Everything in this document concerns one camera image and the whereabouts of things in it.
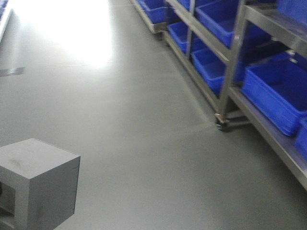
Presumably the blue bin middle rack upper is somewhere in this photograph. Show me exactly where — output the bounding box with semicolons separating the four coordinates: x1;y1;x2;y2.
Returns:
194;0;272;48

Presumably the gray hollow square base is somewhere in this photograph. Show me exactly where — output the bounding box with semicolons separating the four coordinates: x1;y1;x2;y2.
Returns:
0;138;81;230

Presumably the steel shelf rack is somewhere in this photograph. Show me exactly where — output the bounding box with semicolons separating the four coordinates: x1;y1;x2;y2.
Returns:
216;0;307;187
163;0;248;132

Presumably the steel shelf rack right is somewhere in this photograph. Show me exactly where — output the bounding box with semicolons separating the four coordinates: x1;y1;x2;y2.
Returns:
216;0;307;187

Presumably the blue bin middle rack lower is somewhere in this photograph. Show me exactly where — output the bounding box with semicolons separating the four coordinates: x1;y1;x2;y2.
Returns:
191;48;226;95

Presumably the blue bin rack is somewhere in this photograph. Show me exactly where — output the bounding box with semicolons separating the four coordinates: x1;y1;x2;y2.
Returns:
194;0;272;48
191;48;226;95

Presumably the steel shelf rack middle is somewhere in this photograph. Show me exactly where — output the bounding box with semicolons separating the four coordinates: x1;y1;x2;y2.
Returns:
163;0;248;132

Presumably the blue bin on right rack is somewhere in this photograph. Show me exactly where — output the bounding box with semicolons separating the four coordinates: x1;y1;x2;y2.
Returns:
241;54;307;137

